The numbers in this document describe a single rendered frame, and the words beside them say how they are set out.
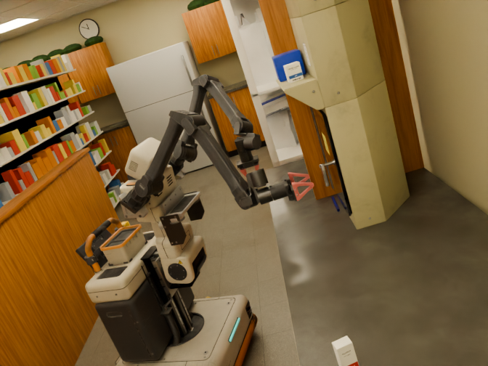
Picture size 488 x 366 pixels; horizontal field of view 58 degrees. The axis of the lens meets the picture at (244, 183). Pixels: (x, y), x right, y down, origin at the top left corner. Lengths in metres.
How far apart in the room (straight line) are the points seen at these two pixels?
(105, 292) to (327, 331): 1.39
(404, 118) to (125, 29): 5.72
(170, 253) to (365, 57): 1.31
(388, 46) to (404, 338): 1.17
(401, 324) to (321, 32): 0.89
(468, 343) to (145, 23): 6.54
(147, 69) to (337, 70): 5.14
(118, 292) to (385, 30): 1.70
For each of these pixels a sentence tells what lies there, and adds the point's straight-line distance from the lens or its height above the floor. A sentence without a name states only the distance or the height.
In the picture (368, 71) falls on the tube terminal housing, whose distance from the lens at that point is 1.62.
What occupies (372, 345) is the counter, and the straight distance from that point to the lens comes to 1.20.
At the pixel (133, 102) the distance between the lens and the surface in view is 6.60.
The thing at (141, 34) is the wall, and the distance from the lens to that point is 7.18.
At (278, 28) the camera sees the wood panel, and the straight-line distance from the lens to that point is 1.85.
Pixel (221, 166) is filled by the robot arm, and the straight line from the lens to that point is 1.69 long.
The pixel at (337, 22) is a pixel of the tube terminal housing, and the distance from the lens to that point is 1.51.
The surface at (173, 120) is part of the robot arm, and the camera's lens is 1.80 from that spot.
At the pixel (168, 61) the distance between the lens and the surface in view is 6.44.
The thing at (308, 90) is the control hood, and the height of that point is 1.48.
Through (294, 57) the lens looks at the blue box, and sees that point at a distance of 1.68.
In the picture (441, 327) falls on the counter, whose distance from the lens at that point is 1.22.
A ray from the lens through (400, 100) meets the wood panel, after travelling 1.98.
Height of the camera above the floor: 1.74
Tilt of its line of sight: 19 degrees down
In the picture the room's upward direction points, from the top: 19 degrees counter-clockwise
